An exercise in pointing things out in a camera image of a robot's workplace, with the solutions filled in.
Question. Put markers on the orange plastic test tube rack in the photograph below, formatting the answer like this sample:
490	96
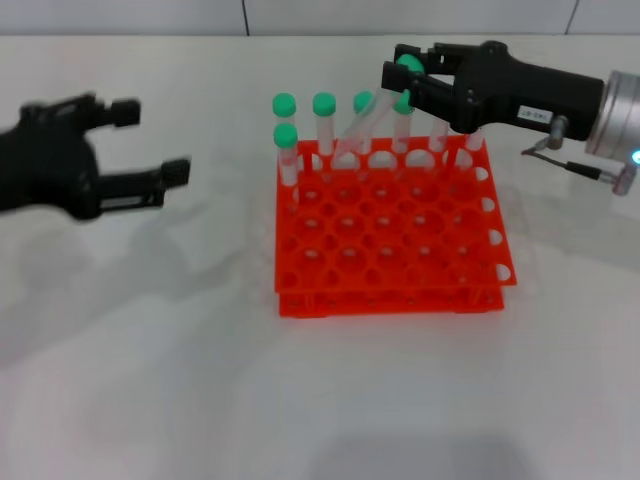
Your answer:
350	240

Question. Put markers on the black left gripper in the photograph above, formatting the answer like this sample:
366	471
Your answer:
45	160

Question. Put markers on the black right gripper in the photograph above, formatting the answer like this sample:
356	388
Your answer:
500	90

